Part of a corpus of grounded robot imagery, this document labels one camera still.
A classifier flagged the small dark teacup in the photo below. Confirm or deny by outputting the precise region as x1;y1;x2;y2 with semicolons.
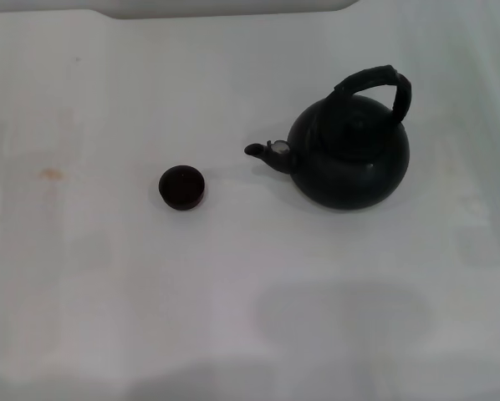
158;165;207;212

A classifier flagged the black round teapot with handle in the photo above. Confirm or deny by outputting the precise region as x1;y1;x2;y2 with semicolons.
244;64;412;210

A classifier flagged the white tablecloth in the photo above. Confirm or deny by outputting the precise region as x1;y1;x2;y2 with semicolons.
0;8;500;401

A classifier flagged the white rounded base panel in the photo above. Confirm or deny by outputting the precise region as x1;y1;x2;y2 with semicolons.
100;0;360;21

